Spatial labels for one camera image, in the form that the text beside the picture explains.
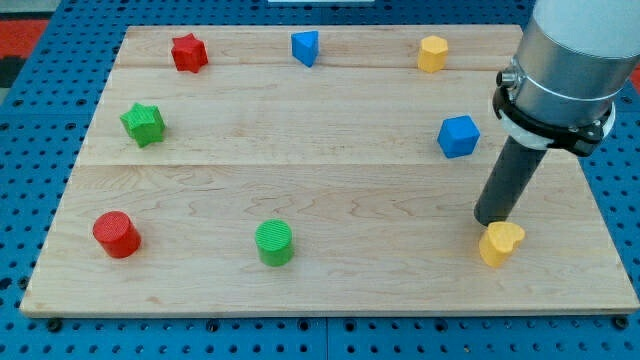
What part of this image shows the green cylinder block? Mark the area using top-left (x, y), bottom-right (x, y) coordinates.
top-left (254, 219), bottom-right (294, 267)

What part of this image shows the yellow heart block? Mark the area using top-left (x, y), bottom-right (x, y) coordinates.
top-left (478, 221), bottom-right (526, 268)

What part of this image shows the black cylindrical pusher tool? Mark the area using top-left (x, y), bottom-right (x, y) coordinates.
top-left (474, 137), bottom-right (547, 226)

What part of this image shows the red star block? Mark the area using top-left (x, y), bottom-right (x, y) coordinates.
top-left (171, 33), bottom-right (208, 73)

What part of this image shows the wooden board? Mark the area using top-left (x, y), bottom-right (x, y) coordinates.
top-left (21, 25), bottom-right (639, 318)

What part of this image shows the red cylinder block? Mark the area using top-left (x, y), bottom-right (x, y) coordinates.
top-left (92, 211), bottom-right (142, 258)

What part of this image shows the green star block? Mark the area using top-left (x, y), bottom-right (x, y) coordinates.
top-left (120, 103), bottom-right (165, 148)

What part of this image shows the blue cube block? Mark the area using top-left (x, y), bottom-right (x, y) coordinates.
top-left (437, 115), bottom-right (480, 159)

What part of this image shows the yellow hexagon block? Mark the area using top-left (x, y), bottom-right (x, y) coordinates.
top-left (417, 35), bottom-right (449, 73)

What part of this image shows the blue triangle block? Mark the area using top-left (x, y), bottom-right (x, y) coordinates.
top-left (291, 30), bottom-right (319, 67)

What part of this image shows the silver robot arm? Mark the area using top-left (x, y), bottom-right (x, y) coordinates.
top-left (474, 0), bottom-right (639, 226)

